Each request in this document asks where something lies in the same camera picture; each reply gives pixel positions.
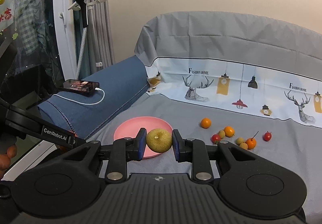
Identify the white round door frame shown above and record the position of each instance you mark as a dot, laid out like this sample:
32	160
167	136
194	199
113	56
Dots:
65	37

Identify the grey curtain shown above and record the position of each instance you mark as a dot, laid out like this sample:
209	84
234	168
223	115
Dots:
98	50

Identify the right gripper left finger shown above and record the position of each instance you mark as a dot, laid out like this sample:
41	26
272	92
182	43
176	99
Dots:
123	151

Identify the black white phone holder stand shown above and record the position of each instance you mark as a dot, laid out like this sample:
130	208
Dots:
82	6

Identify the blue sofa armrest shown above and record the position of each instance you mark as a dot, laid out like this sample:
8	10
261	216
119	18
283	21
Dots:
120	86

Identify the orange tangerine with stem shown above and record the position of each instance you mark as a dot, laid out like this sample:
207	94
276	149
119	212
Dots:
251	142

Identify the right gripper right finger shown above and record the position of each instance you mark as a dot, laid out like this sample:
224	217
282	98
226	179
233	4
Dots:
193	151

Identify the red cherry tomato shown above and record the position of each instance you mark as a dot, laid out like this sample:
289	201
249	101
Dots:
215	138
267	136

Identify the yellow-green longan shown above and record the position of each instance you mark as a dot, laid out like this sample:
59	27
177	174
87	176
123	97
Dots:
159	140

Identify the black smartphone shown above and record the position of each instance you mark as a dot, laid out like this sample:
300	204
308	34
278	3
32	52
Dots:
80	87

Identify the small green longan front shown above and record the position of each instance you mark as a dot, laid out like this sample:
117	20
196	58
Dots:
244	146

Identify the person's left hand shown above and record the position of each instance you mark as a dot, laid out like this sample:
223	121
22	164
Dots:
5	159

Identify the pink round plate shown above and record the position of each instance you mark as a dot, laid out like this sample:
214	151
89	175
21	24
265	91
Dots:
131	127

